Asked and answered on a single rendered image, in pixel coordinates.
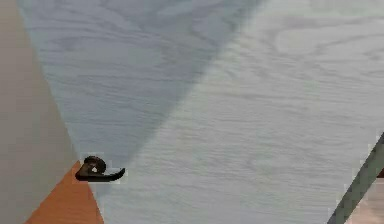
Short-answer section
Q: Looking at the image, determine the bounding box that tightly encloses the pale grey wooden door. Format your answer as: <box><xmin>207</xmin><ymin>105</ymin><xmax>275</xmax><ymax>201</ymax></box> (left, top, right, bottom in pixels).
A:
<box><xmin>15</xmin><ymin>0</ymin><xmax>384</xmax><ymax>224</ymax></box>

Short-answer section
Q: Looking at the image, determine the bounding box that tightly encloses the black lever door handle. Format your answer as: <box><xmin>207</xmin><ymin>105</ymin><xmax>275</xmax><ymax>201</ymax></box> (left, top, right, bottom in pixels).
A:
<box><xmin>74</xmin><ymin>155</ymin><xmax>127</xmax><ymax>183</ymax></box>

